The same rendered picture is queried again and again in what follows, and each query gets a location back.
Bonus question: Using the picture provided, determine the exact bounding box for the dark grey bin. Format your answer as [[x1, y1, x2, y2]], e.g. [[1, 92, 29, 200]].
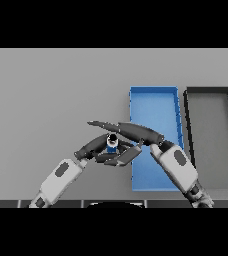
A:
[[182, 86, 228, 200]]

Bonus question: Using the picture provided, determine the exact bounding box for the blue pipe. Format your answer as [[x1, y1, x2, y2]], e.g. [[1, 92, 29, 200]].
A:
[[106, 133, 120, 154]]

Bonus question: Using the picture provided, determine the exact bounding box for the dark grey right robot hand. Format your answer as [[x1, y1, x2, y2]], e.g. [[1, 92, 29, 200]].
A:
[[86, 120, 176, 152]]

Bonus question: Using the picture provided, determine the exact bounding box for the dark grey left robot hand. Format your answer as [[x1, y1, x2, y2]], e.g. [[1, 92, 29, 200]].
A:
[[73, 133, 143, 167]]

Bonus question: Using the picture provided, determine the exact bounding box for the blue bin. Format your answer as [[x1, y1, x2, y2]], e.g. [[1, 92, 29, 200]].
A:
[[128, 85, 186, 192]]

